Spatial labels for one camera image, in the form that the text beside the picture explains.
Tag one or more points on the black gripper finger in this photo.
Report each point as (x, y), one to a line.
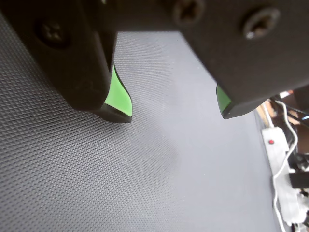
(72, 60)
(253, 60)

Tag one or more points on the black plug block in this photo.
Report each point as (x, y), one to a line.
(299, 180)

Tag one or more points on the grey textured table mat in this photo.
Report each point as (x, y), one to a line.
(144, 169)

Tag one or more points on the white power strip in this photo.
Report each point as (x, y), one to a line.
(285, 193)

